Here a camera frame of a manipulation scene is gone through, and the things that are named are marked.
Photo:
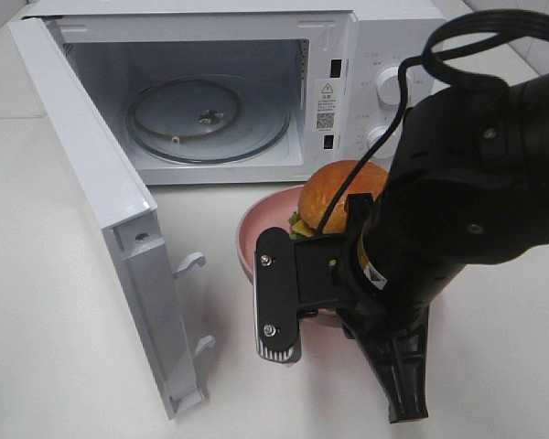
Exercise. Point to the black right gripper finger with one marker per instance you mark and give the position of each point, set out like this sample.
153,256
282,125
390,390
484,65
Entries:
398,359

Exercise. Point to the burger with lettuce and cheese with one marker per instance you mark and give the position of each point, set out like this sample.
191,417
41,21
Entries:
320,189

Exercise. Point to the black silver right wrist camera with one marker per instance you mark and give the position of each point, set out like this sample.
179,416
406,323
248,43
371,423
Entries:
275,298

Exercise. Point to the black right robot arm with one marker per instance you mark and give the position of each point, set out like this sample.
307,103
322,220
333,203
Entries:
469,184

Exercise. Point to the white microwave oven body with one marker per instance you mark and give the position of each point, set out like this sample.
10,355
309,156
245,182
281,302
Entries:
322,56

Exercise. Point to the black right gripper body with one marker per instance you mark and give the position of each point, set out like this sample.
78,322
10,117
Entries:
379,289

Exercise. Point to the white microwave door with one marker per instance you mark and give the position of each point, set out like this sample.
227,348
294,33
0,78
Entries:
126,213

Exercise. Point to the glass microwave turntable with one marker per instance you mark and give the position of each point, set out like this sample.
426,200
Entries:
208,119

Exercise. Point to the upper white power knob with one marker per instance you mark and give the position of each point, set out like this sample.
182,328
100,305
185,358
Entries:
387,86

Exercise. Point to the pink round plate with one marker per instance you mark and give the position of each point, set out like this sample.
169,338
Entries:
271,211

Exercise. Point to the white timer knob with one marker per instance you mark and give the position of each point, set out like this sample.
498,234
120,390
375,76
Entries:
388,148

